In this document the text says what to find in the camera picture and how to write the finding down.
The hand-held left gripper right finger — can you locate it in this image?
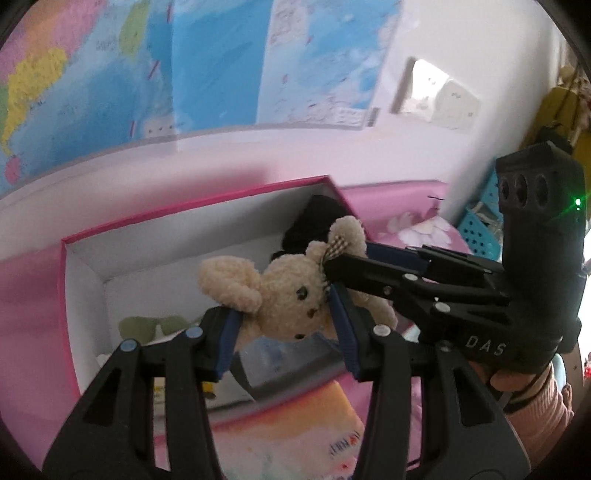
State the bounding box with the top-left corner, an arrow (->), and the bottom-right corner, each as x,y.
329,283 -> 533,480

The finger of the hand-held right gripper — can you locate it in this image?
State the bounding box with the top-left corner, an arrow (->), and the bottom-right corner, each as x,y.
364,241 -> 505,295
323,252 -> 509,311

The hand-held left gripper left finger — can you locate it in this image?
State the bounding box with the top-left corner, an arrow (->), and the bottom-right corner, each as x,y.
44,307 -> 244,480

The beige teddy bear plush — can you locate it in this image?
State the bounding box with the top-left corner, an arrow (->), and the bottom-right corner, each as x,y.
198,215 -> 398,344

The black cloth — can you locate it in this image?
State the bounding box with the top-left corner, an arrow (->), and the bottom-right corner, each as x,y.
272,195 -> 356,259

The green turtle plush toy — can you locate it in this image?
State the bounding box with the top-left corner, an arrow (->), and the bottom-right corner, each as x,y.
117,315 -> 185,347

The pink cardboard box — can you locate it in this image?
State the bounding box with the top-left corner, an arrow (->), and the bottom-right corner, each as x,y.
0,174 -> 370,439

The person's right forearm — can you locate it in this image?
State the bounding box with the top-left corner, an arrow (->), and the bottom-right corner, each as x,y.
505,369 -> 575,467

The person's right hand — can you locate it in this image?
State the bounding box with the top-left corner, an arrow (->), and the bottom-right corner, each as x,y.
488,364 -> 553,403

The blue plastic basket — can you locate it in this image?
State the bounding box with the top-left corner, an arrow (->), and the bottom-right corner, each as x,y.
457,175 -> 504,264

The orange teal tissue pack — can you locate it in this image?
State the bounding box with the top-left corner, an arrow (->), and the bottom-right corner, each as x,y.
208,381 -> 370,480

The yellow fabric item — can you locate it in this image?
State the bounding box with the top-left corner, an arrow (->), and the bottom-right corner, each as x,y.
526,65 -> 591,153

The white five-hole wall socket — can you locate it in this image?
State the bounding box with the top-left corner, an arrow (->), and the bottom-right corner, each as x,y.
392,56 -> 451,121

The colourful wall map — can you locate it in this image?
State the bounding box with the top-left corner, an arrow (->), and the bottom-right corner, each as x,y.
0,0 -> 402,195

